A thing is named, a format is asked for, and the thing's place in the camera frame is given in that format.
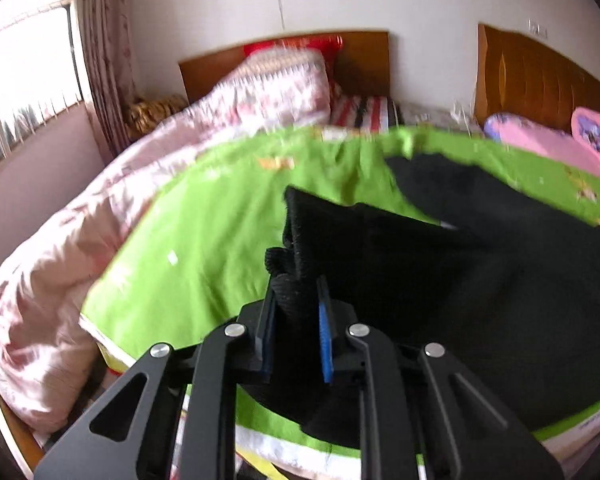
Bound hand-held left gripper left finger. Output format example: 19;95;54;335
34;280;281;480

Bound black pants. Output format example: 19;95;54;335
264;152;600;451

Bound green printed blanket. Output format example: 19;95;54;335
79;125;600;480

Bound panelled wooden headboard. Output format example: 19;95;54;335
475;22;600;136

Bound pink floral quilt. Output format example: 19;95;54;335
0;50;331;441

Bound yellow brown patterned cloth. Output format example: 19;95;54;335
125;95;188;136

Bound pink blanket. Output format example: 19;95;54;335
482;112;600;176

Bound pink cartoon pillow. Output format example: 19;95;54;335
570;106;600;176

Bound red patterned pillow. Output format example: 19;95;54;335
242;35;343;61

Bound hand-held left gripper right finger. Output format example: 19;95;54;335
316;275;566;480

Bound striped bed sheet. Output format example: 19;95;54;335
330;92;403;128

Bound barred window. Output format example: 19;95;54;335
0;0;88;181

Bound pink patterned curtain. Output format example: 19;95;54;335
75;0;146;156

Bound plain wooden headboard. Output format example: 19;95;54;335
179;31;391;106

